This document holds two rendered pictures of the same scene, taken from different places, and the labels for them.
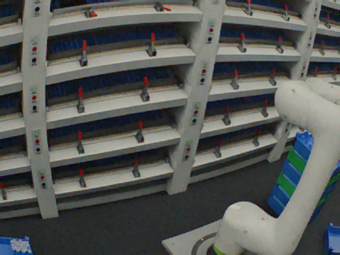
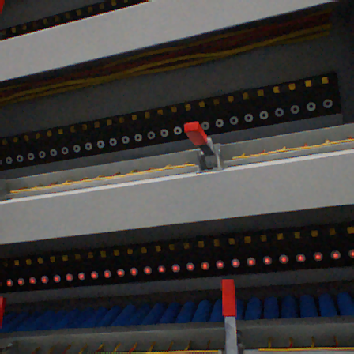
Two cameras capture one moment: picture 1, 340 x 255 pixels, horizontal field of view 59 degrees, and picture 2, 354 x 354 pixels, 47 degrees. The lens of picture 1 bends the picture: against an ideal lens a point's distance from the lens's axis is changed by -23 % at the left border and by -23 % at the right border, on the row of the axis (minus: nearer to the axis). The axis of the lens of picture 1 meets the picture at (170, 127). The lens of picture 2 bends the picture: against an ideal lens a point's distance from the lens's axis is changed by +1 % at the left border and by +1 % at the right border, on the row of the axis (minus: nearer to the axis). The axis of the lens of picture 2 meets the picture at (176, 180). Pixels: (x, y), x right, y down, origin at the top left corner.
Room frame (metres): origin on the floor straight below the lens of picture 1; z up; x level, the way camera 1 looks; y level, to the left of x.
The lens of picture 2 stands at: (0.96, -0.16, 0.86)
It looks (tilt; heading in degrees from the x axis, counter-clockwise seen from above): 11 degrees up; 49
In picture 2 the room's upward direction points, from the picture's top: 5 degrees counter-clockwise
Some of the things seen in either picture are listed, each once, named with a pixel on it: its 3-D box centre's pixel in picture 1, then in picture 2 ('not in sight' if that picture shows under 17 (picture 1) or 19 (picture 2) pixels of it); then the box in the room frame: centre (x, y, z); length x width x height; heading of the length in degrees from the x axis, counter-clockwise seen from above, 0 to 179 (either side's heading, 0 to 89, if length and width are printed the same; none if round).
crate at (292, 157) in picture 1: (316, 162); not in sight; (1.29, -0.76, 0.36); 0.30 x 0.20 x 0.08; 38
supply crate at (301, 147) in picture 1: (322, 150); not in sight; (1.29, -0.76, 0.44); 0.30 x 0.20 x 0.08; 38
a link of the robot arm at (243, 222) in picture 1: (240, 231); not in sight; (0.72, -0.28, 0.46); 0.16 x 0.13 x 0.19; 58
